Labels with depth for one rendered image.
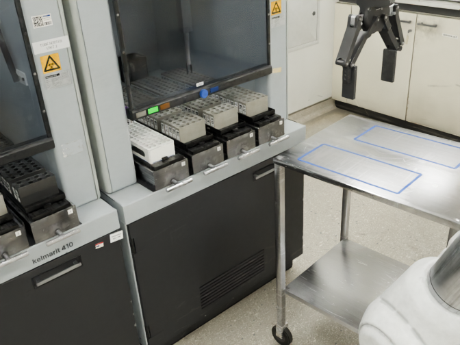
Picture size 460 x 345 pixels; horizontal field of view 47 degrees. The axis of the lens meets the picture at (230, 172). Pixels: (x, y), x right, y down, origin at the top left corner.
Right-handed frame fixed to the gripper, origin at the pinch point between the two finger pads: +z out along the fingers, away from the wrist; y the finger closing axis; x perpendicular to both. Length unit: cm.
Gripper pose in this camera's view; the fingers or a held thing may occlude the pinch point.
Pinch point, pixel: (368, 84)
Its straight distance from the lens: 116.6
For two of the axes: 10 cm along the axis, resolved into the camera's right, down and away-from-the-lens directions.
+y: 7.5, -3.5, 5.5
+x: -6.5, -3.3, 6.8
